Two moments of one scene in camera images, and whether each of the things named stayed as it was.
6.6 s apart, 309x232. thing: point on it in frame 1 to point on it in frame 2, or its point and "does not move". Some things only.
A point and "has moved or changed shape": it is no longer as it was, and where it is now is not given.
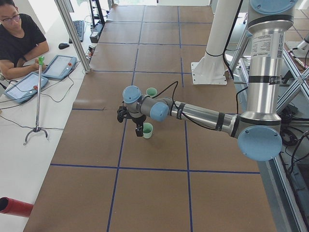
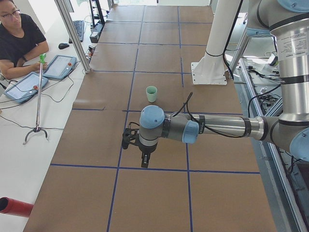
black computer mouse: (62, 46) does not move
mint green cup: (147, 130) has moved or changed shape
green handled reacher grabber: (40, 61) does not move
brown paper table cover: (187, 177) does not move
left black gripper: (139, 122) to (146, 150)
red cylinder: (11, 206) does not move
